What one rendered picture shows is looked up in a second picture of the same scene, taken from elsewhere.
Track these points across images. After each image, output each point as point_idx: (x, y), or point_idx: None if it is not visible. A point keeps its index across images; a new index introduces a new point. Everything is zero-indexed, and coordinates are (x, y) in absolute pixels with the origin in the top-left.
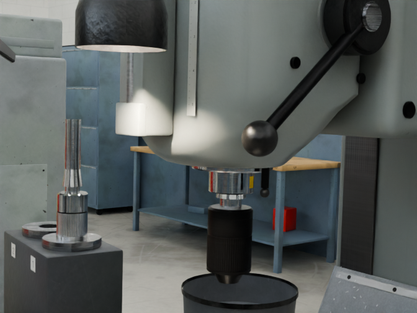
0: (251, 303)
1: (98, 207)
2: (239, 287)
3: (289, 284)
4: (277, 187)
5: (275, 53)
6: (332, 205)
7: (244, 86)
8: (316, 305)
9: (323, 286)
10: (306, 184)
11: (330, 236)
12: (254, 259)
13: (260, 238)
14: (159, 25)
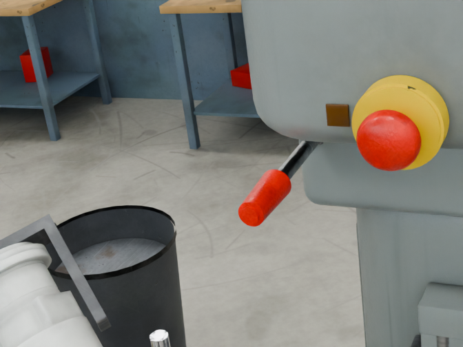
0: (112, 242)
1: None
2: (92, 228)
3: (154, 211)
4: (27, 37)
5: None
6: (94, 36)
7: None
8: (126, 175)
9: (120, 143)
10: (50, 12)
11: (100, 73)
12: (16, 127)
13: (20, 101)
14: None
